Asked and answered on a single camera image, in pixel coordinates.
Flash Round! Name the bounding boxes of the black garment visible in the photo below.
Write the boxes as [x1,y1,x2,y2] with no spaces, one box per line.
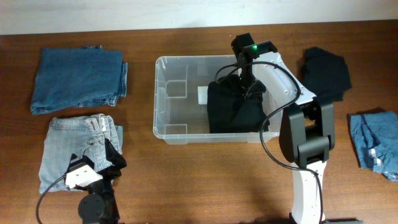
[301,47,352,101]
[207,74,266,134]

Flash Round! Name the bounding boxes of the medium blue denim shorts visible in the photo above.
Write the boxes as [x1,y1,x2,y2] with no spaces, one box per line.
[349,111,397,182]

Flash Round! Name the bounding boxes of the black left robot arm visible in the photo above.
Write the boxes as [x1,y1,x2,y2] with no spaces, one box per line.
[65,139,127,224]

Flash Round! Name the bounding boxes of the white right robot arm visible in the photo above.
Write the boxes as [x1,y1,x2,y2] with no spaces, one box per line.
[231,33,335,223]

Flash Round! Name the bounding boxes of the light blue folded jeans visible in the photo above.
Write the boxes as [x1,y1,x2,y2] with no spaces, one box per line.
[39,114,123,193]

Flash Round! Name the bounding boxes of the white label in bin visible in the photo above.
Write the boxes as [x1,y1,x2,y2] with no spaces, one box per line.
[197,86,208,105]

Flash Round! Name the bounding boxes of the clear plastic storage bin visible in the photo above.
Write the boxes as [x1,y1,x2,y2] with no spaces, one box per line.
[152,54,287,146]

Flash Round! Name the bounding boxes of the dark blue folded jeans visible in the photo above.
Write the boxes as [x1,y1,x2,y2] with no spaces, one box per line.
[30,45,128,115]

